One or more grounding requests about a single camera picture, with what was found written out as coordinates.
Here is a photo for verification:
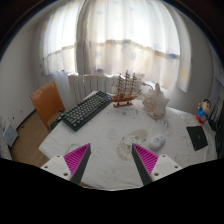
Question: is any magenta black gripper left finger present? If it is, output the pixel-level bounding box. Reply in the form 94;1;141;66
42;144;91;185

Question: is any wooden model sailing ship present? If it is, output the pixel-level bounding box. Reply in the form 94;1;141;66
110;73;141;108

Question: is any white sheer curtain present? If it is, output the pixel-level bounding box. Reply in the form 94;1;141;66
39;0;191;91

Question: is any white patterned tablecloth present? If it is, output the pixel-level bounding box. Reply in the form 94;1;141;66
39;100;216;190

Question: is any white radiator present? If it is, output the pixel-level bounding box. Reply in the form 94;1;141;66
67;72;148;107

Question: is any white box on floor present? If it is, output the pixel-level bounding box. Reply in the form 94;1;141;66
3;125;18;147

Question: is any black square mouse pad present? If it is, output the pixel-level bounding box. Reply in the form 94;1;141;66
187;126;208;151

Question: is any large white conch shell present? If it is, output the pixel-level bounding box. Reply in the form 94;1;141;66
143;83;169;119

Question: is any white computer mouse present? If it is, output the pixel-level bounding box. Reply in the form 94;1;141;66
149;134;165;150

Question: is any orange wooden chair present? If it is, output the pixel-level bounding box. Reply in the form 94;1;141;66
30;81;65;129

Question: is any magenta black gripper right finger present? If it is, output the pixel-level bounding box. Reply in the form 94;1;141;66
132;144;182;185

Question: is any cartoon boy figurine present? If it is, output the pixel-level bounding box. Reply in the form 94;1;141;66
196;99;211;124

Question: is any black mechanical keyboard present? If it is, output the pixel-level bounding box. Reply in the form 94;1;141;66
61;91;111;131

